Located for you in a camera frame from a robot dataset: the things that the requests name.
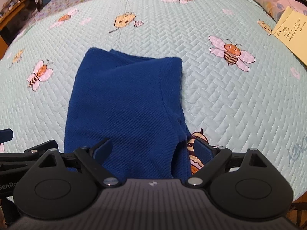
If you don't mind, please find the blue knit sweater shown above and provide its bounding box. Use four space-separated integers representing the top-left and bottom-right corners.
64 48 191 181

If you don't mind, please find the bee pattern quilted bedspread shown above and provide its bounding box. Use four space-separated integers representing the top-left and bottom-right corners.
1 0 306 198

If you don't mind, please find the yellow paper sheet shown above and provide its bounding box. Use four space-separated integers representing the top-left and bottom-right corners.
272 6 307 65

